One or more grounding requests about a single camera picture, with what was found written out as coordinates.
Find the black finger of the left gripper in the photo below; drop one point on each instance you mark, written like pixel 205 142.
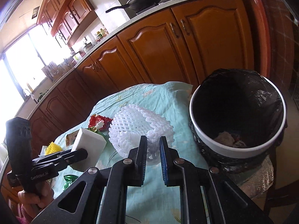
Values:
pixel 58 161

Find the white foam fruit net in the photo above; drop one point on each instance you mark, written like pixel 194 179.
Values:
pixel 132 122

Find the red snack wrapper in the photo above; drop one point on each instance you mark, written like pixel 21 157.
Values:
pixel 99 123

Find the kitchen window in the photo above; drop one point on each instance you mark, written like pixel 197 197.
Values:
pixel 22 72

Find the white box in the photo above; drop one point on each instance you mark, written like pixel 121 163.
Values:
pixel 93 143

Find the person's left hand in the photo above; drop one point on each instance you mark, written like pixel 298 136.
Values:
pixel 34 203

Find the condiment bottles on counter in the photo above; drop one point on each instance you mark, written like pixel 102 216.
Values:
pixel 101 34

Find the crumpled colourful paper wrapper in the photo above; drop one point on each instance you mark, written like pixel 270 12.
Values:
pixel 230 139

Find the knife and utensil rack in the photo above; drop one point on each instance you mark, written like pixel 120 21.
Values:
pixel 53 71

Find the black wok pan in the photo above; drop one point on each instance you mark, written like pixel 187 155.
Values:
pixel 136 5

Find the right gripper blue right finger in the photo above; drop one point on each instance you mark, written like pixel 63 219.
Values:
pixel 170 171

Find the lower wooden kitchen cabinets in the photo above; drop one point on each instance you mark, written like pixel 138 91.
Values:
pixel 140 58

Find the yellow spiky ball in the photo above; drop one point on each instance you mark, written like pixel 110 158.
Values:
pixel 52 148

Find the black trash bag liner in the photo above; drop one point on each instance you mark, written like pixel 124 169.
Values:
pixel 238 102

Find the green juice pouch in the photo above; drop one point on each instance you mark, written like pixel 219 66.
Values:
pixel 69 179

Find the upper wooden wall cabinets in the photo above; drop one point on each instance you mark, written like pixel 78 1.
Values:
pixel 66 18

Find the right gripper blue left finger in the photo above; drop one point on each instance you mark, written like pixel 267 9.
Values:
pixel 139 157

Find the floral light-blue tablecloth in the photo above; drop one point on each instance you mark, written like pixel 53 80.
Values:
pixel 100 196

